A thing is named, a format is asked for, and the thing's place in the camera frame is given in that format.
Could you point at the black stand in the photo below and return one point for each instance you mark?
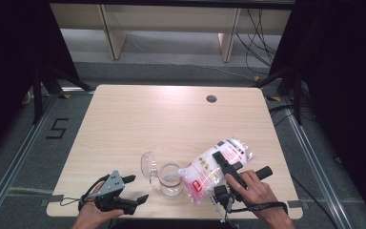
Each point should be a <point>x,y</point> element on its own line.
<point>297,95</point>
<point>37,95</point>

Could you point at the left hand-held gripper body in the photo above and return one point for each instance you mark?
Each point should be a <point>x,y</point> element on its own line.
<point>112,186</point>

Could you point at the light wooden desk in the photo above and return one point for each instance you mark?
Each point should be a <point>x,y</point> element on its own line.
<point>171,19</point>

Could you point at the clear jar with beige lid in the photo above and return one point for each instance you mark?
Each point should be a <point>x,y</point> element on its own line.
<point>171,184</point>

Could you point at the person's left hand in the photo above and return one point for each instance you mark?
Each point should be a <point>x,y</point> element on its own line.
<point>89,213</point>

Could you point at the black curtain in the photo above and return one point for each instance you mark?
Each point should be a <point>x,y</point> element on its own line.
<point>6,47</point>
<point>346,63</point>

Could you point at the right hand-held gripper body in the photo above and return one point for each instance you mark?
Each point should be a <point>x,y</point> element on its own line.
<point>224,197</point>

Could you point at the grey tape strip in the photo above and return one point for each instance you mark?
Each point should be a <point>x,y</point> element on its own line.
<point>55,198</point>
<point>295,204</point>

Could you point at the yellow black tape piece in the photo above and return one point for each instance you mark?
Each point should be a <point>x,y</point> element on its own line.
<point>274,99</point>
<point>257,78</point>
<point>65,96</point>

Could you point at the person's right hand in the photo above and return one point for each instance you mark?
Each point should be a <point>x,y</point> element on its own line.
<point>257,194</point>

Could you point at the metal floor rail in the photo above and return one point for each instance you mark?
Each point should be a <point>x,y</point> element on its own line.
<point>310,159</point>
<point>22,152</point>

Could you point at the white sugar bag red print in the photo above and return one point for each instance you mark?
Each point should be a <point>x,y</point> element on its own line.
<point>209,171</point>

